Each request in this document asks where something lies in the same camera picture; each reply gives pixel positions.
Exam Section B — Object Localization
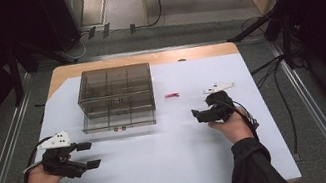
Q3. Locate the white floor cable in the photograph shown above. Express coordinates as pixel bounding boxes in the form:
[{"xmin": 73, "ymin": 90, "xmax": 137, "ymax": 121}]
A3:
[{"xmin": 55, "ymin": 32, "xmax": 94, "ymax": 66}]

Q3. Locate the black metal stand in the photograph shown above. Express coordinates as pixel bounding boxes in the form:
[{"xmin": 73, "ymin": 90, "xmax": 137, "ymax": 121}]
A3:
[
  {"xmin": 221, "ymin": 0, "xmax": 307, "ymax": 81},
  {"xmin": 3, "ymin": 28, "xmax": 85, "ymax": 107}
]

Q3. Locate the small pink item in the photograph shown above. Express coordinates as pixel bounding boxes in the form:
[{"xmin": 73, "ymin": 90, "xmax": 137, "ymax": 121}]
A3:
[{"xmin": 164, "ymin": 91, "xmax": 181, "ymax": 100}]

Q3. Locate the clear plastic drawer cabinet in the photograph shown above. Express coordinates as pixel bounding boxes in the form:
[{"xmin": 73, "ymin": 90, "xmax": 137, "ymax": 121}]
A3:
[{"xmin": 72, "ymin": 59, "xmax": 159, "ymax": 124}]

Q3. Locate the black floor cable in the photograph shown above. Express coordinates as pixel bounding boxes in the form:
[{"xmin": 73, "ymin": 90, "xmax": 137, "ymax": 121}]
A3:
[{"xmin": 247, "ymin": 53, "xmax": 303, "ymax": 161}]

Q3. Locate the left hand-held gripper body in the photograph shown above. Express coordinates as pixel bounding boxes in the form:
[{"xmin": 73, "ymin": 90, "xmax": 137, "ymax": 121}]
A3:
[{"xmin": 36, "ymin": 127, "xmax": 91, "ymax": 183}]

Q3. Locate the clear plastic drawer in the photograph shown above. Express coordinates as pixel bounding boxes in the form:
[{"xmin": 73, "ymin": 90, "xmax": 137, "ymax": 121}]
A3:
[{"xmin": 79, "ymin": 102, "xmax": 159, "ymax": 138}]

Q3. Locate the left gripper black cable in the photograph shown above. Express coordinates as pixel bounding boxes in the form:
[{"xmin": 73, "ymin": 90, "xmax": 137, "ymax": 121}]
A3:
[{"xmin": 15, "ymin": 134, "xmax": 62, "ymax": 183}]

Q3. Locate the white table mat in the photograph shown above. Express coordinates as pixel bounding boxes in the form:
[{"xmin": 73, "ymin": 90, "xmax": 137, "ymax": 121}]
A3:
[{"xmin": 21, "ymin": 40, "xmax": 303, "ymax": 183}]

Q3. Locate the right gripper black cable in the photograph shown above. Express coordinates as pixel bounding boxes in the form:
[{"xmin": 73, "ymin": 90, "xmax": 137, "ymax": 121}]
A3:
[{"xmin": 216, "ymin": 93, "xmax": 263, "ymax": 148}]

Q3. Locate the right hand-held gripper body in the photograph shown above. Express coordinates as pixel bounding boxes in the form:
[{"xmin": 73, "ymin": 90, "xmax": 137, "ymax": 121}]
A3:
[{"xmin": 201, "ymin": 79, "xmax": 243, "ymax": 126}]

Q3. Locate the person's right hand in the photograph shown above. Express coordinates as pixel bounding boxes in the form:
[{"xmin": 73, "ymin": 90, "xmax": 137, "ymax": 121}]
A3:
[{"xmin": 205, "ymin": 105, "xmax": 256, "ymax": 149}]

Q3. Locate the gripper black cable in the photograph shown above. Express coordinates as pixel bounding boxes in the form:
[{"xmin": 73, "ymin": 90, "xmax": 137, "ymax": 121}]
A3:
[
  {"xmin": 216, "ymin": 93, "xmax": 263, "ymax": 148},
  {"xmin": 15, "ymin": 134, "xmax": 62, "ymax": 183}
]

